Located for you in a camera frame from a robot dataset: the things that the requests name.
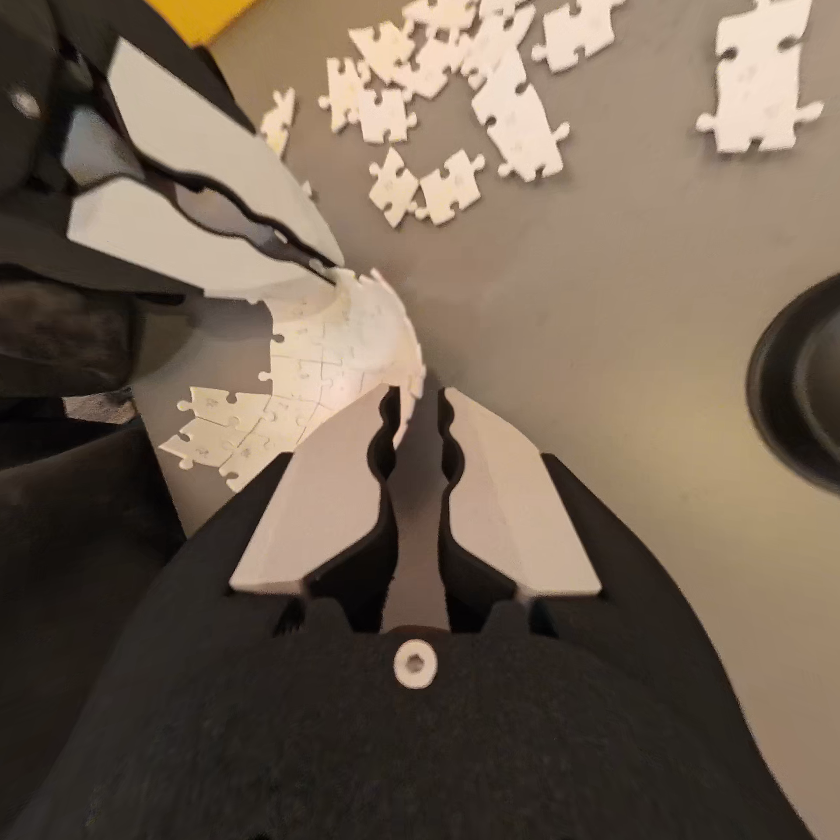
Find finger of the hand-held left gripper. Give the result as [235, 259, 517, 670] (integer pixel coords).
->
[105, 36, 347, 269]
[66, 176, 339, 299]

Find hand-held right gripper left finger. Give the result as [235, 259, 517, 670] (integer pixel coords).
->
[230, 387, 401, 634]

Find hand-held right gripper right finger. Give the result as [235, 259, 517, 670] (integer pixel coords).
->
[436, 387, 603, 634]

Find partly built puzzle ball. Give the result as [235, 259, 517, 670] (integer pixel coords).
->
[159, 266, 427, 494]

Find group of puzzle pieces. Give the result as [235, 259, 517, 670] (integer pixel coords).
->
[259, 0, 824, 227]

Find person's left forearm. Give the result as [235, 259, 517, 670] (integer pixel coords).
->
[0, 276, 142, 401]

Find black round puzzle stand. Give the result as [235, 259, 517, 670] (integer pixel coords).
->
[747, 272, 840, 496]

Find yellow box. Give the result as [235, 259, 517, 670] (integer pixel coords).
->
[144, 0, 260, 47]

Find person's dark trousers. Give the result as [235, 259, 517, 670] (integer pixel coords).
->
[0, 413, 191, 808]

